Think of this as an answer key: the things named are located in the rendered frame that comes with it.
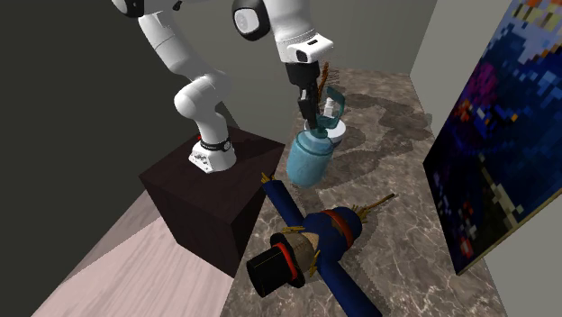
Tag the teal and white spray bottle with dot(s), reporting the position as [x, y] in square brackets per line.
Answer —
[336, 115]

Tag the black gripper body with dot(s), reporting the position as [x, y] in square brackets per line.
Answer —
[301, 74]

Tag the blue scarecrow figure, black hat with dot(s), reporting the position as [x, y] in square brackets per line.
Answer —
[331, 235]

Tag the dark robot stand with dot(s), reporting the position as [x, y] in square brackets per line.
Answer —
[206, 206]

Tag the blue glass jar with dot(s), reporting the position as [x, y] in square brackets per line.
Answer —
[307, 160]

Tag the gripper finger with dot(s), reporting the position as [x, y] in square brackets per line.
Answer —
[308, 113]
[316, 93]

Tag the dark blue wall picture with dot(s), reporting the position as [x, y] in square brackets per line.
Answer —
[505, 140]

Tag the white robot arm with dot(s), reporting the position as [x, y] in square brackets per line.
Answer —
[200, 66]

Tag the brown bristled brush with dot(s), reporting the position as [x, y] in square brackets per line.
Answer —
[324, 78]

